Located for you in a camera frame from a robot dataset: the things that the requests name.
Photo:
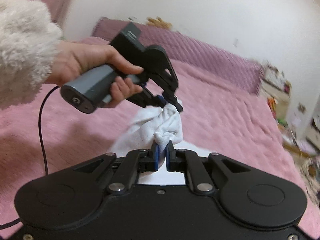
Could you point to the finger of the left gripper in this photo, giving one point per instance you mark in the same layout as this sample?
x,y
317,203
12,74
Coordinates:
x,y
172,99
148,99

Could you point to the white turtleneck shirt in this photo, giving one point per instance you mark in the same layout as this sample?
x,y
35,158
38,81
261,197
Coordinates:
x,y
160,125

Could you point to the purple quilted headboard cushion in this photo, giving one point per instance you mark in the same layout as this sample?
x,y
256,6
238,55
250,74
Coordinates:
x,y
241,72

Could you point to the white fluffy sleeve forearm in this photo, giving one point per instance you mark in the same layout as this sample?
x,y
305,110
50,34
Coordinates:
x,y
29,41

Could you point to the pink fluffy blanket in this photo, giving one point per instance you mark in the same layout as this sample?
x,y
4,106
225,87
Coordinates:
x,y
216,116

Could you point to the cream nightstand cabinet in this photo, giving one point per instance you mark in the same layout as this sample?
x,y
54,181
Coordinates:
x,y
276,90

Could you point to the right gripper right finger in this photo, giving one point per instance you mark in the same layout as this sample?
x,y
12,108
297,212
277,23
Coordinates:
x,y
175,159

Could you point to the brown teddy bear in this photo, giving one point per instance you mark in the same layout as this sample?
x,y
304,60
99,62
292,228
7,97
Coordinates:
x,y
159,23

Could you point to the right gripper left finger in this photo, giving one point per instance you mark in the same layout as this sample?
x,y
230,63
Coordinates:
x,y
149,159

